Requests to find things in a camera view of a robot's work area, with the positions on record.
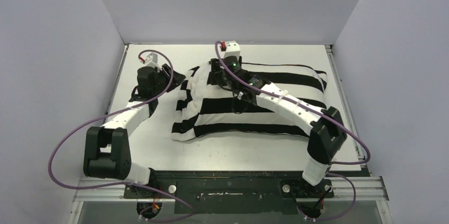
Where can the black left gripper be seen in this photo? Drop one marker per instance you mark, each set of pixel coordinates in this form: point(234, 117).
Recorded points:
point(165, 72)

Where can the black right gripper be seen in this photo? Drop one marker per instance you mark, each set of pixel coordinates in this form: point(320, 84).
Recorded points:
point(215, 69)

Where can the black white striped pillowcase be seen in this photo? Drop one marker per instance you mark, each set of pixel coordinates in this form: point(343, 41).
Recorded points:
point(203, 108)

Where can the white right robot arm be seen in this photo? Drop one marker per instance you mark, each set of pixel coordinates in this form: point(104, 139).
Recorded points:
point(323, 126)

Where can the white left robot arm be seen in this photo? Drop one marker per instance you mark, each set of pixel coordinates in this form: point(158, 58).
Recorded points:
point(107, 151)

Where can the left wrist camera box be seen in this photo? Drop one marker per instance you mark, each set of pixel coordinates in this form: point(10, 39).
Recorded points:
point(149, 58)

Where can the black metal base rail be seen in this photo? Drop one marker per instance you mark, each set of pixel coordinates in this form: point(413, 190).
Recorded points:
point(213, 197)

